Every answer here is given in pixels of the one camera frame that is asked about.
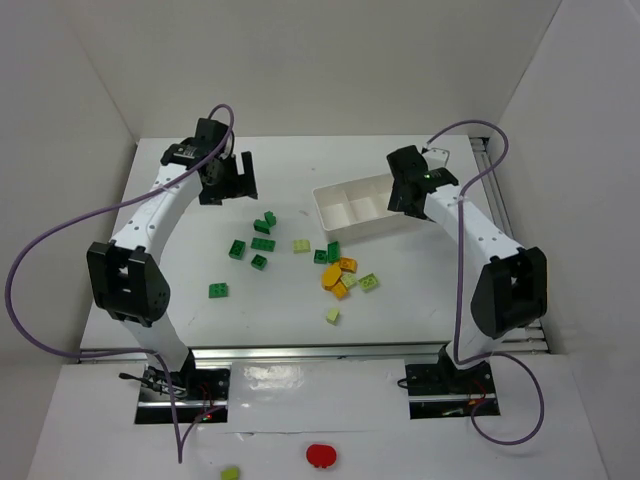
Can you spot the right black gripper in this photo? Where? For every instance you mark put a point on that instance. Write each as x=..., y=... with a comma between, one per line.
x=405, y=201

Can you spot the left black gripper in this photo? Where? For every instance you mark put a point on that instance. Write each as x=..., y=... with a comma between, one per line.
x=236, y=185

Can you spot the green curved lego brick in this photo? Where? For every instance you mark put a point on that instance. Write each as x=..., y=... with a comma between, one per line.
x=270, y=219

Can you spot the pale green 2x2 lego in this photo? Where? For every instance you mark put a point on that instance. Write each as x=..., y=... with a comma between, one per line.
x=301, y=246

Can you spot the green 2x3 lego brick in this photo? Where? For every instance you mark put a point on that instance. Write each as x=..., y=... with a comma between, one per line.
x=333, y=252

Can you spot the pale green 2x3 lego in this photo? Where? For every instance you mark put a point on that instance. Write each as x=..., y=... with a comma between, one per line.
x=368, y=282

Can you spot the pale green lego front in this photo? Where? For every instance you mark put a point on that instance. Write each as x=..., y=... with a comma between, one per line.
x=332, y=316

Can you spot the green lego brick top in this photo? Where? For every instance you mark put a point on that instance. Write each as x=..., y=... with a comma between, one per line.
x=261, y=226

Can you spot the pale green small lego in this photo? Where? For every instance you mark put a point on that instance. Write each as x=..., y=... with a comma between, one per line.
x=349, y=280

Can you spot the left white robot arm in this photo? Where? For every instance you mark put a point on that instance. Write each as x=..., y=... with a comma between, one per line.
x=125, y=276

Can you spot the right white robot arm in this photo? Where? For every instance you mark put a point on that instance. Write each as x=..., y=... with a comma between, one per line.
x=511, y=289

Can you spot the white divided plastic tray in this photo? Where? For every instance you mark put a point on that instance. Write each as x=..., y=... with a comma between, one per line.
x=356, y=210

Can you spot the green 2x4 flat lego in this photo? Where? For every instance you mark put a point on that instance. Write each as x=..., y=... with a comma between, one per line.
x=263, y=244

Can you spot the small green upturned lego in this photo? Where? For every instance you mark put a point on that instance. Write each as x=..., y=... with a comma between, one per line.
x=259, y=262

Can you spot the green 2x2 lego front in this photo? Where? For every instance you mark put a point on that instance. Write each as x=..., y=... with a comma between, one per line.
x=218, y=290

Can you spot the red round object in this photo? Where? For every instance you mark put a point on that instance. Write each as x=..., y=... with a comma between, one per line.
x=321, y=456

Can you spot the pale green lego foreground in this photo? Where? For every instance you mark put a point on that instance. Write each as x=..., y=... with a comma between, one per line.
x=230, y=473

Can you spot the aluminium right rail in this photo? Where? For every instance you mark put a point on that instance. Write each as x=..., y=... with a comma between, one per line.
x=490, y=184

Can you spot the aluminium rail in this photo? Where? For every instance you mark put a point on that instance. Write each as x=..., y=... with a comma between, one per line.
x=490, y=184
x=530, y=345

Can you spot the aluminium front rail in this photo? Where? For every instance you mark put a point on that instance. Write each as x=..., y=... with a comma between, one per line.
x=530, y=345

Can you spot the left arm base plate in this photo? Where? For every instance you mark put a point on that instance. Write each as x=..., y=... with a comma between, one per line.
x=207, y=389

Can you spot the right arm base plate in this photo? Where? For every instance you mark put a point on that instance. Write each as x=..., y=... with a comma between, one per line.
x=431, y=396

